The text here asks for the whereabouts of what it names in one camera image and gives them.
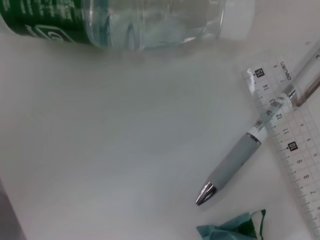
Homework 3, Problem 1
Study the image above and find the transparent plastic ruler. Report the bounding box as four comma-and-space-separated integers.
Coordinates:
240, 60, 320, 239

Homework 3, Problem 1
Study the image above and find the small teal rock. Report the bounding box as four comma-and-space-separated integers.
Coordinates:
195, 209, 267, 240

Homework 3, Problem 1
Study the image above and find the grey grip ballpoint pen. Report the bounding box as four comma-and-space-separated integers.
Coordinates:
194, 39, 320, 207

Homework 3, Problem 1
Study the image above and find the water bottle green label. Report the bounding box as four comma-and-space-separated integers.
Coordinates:
0, 0, 256, 52

